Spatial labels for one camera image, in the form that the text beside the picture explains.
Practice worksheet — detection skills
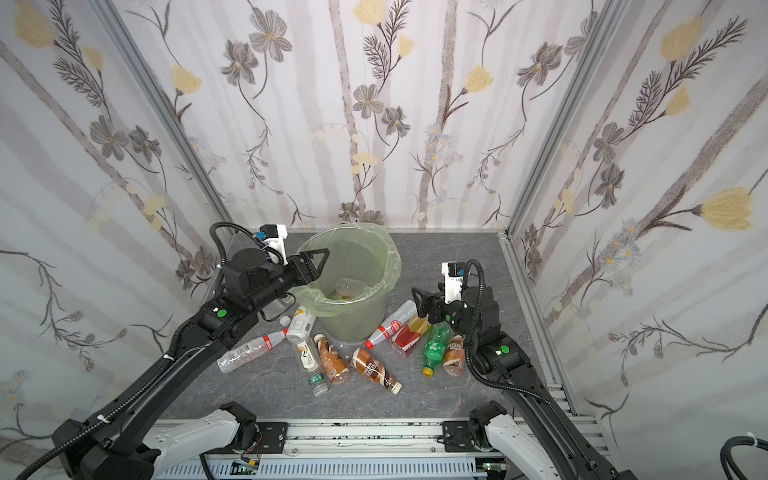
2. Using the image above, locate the green soda bottle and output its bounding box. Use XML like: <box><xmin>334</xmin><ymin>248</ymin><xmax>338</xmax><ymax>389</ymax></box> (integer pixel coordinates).
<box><xmin>422</xmin><ymin>322</ymin><xmax>453</xmax><ymax>378</ymax></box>

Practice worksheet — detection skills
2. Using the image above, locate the brown milk-tea bottle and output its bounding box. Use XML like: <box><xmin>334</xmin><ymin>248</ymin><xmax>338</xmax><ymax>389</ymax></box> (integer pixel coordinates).
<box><xmin>442</xmin><ymin>334</ymin><xmax>466</xmax><ymax>377</ymax></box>

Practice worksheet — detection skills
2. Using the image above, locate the clear water bottle red cap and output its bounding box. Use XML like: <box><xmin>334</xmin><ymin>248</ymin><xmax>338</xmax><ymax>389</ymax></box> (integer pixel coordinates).
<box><xmin>217</xmin><ymin>329</ymin><xmax>287</xmax><ymax>374</ymax></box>

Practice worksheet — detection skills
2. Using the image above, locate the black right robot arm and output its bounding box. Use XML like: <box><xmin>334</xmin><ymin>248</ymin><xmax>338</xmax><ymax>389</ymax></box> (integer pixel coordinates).
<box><xmin>411</xmin><ymin>260</ymin><xmax>635</xmax><ymax>479</ymax></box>

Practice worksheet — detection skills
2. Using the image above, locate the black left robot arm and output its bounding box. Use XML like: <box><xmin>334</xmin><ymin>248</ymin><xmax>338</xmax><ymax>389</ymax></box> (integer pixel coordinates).
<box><xmin>18</xmin><ymin>222</ymin><xmax>330</xmax><ymax>479</ymax></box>

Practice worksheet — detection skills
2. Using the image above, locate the green plastic bin liner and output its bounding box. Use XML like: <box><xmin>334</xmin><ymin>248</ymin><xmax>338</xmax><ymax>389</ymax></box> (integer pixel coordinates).
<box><xmin>291</xmin><ymin>223</ymin><xmax>402</xmax><ymax>319</ymax></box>

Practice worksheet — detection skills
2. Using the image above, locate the white bottle red label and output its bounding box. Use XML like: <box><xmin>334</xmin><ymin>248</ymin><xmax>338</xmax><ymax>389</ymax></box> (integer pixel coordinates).
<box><xmin>364</xmin><ymin>300</ymin><xmax>417</xmax><ymax>350</ymax></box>

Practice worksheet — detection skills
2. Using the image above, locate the red yellow juice bottle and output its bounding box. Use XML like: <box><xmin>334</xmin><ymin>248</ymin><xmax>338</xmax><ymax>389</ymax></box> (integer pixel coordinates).
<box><xmin>391</xmin><ymin>315</ymin><xmax>430</xmax><ymax>358</ymax></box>

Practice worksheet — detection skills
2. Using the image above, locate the white bottle yellow arrow label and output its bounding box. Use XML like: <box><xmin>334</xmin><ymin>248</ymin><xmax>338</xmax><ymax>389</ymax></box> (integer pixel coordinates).
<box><xmin>285</xmin><ymin>306</ymin><xmax>316</xmax><ymax>344</ymax></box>

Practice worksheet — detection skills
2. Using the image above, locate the brown coffee bottle centre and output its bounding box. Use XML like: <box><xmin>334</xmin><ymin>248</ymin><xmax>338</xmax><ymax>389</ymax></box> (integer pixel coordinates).
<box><xmin>350</xmin><ymin>348</ymin><xmax>402</xmax><ymax>395</ymax></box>

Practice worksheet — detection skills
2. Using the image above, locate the small clear cream-label bottle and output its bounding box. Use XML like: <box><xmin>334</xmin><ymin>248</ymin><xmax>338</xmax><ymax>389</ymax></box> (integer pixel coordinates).
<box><xmin>296</xmin><ymin>340</ymin><xmax>321</xmax><ymax>373</ymax></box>

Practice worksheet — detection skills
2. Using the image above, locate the brown tea bottle left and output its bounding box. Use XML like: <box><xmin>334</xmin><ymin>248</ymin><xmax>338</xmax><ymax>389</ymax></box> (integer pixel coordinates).
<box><xmin>314</xmin><ymin>333</ymin><xmax>350</xmax><ymax>385</ymax></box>

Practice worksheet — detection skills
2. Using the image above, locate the small green-label clear bottle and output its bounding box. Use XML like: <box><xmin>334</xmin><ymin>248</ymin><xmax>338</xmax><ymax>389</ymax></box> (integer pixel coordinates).
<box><xmin>308</xmin><ymin>372</ymin><xmax>329</xmax><ymax>396</ymax></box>

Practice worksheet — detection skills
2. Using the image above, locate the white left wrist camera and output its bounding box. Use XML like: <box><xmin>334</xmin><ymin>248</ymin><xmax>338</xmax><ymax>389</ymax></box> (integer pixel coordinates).
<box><xmin>257</xmin><ymin>224</ymin><xmax>288</xmax><ymax>265</ymax></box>

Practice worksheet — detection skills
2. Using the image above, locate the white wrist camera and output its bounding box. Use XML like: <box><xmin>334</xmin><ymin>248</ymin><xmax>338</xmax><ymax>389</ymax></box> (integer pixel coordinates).
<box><xmin>257</xmin><ymin>224</ymin><xmax>288</xmax><ymax>265</ymax></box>
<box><xmin>441</xmin><ymin>262</ymin><xmax>466</xmax><ymax>304</ymax></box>

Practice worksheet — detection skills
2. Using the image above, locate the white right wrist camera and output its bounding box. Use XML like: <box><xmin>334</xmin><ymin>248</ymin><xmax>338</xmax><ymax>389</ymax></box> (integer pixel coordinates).
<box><xmin>441</xmin><ymin>262</ymin><xmax>466</xmax><ymax>304</ymax></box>

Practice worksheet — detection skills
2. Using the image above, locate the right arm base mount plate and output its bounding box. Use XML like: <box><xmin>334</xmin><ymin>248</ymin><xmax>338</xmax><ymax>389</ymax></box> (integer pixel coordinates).
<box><xmin>438</xmin><ymin>420</ymin><xmax>479</xmax><ymax>453</ymax></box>

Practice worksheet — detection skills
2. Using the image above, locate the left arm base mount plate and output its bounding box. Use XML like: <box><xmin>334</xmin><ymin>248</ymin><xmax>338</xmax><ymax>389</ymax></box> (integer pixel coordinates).
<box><xmin>240</xmin><ymin>422</ymin><xmax>289</xmax><ymax>455</ymax></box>

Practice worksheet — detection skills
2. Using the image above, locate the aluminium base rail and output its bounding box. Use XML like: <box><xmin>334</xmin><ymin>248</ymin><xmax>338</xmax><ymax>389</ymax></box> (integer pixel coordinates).
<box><xmin>161</xmin><ymin>417</ymin><xmax>601</xmax><ymax>480</ymax></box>

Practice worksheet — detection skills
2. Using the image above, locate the white slotted cable duct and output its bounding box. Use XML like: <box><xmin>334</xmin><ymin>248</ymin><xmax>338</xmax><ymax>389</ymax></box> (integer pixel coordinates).
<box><xmin>155</xmin><ymin>458</ymin><xmax>493</xmax><ymax>480</ymax></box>

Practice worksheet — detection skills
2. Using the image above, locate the black cable far right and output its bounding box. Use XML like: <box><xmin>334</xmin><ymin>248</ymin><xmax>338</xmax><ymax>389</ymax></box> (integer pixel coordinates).
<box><xmin>719</xmin><ymin>433</ymin><xmax>768</xmax><ymax>480</ymax></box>

